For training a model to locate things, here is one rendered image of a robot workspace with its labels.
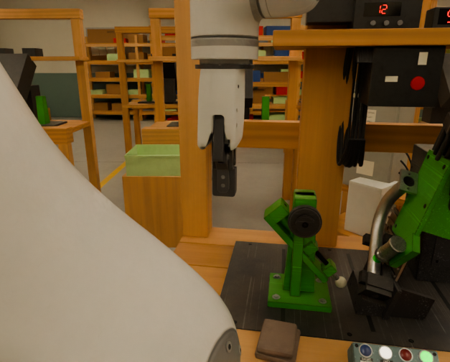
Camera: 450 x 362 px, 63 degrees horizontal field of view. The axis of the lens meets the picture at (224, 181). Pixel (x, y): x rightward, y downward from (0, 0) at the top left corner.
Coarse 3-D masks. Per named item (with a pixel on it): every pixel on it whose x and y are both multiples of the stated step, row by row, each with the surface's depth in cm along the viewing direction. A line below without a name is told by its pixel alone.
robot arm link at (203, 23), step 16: (192, 0) 42; (208, 0) 41; (224, 0) 40; (240, 0) 40; (256, 0) 40; (192, 16) 43; (208, 16) 41; (224, 16) 41; (240, 16) 41; (256, 16) 42; (192, 32) 44; (208, 32) 42; (224, 32) 41; (240, 32) 42; (256, 32) 44
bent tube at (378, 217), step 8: (400, 176) 84; (408, 176) 84; (416, 176) 84; (400, 184) 83; (408, 184) 86; (416, 184) 83; (392, 192) 88; (400, 192) 86; (408, 192) 82; (416, 192) 82; (384, 200) 91; (392, 200) 90; (384, 208) 92; (376, 216) 93; (384, 216) 92; (376, 224) 92; (384, 224) 93; (376, 232) 91; (376, 240) 90; (376, 248) 89; (368, 256) 90; (368, 264) 88; (376, 264) 87; (376, 272) 86
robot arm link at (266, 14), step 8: (264, 0) 40; (272, 0) 39; (280, 0) 39; (288, 0) 38; (296, 0) 38; (304, 0) 38; (312, 0) 39; (264, 8) 41; (272, 8) 40; (280, 8) 40; (288, 8) 40; (296, 8) 40; (304, 8) 40; (312, 8) 41; (264, 16) 42; (272, 16) 42; (280, 16) 42; (288, 16) 42
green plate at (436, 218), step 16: (432, 160) 80; (448, 160) 73; (432, 176) 78; (448, 176) 73; (432, 192) 75; (448, 192) 75; (416, 208) 80; (432, 208) 75; (448, 208) 76; (400, 224) 85; (416, 224) 78; (432, 224) 78; (448, 224) 77
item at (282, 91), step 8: (264, 40) 944; (272, 40) 942; (256, 64) 952; (264, 64) 952; (272, 64) 951; (280, 64) 951; (288, 64) 950; (264, 88) 982; (272, 88) 981; (280, 88) 979; (256, 112) 994
